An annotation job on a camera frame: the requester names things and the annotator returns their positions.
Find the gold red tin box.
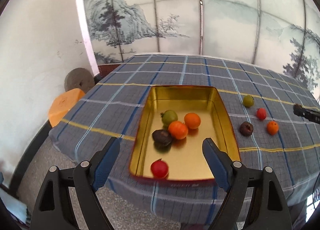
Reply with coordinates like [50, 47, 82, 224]
[129, 85, 240, 186]

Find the black cable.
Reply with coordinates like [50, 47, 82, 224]
[309, 179, 320, 211]

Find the green fruit in tin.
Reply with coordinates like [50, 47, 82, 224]
[161, 110, 178, 127]

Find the dark brown fruit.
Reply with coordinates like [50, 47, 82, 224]
[152, 130, 173, 146]
[239, 121, 253, 137]

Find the orange stool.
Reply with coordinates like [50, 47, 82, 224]
[48, 88, 85, 127]

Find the orange tangerine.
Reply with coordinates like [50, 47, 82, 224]
[266, 120, 279, 136]
[168, 121, 188, 140]
[184, 113, 201, 130]

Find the red tomato middle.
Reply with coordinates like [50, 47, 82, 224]
[256, 108, 267, 120]

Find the blue plaid tablecloth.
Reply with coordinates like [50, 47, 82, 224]
[48, 53, 320, 225]

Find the small red fruit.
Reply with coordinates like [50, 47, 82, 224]
[150, 159, 169, 179]

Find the green fruit on table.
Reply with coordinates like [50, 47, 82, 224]
[242, 95, 254, 108]

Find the painted landscape folding screen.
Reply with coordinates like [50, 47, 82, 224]
[83, 0, 319, 97]

